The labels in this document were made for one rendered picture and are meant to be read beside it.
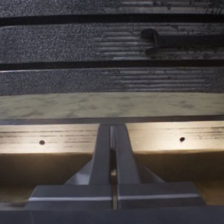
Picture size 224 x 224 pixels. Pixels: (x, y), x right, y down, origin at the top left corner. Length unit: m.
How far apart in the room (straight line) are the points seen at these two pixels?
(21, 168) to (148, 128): 0.22
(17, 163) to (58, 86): 0.21
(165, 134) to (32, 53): 0.36
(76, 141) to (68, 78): 0.26
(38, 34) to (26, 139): 0.30
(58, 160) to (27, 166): 0.05
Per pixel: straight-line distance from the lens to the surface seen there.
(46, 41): 0.43
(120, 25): 0.41
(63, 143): 0.17
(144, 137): 0.17
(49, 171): 0.29
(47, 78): 0.43
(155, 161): 0.27
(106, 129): 0.15
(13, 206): 0.30
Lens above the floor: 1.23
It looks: 72 degrees down
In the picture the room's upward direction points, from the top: 177 degrees clockwise
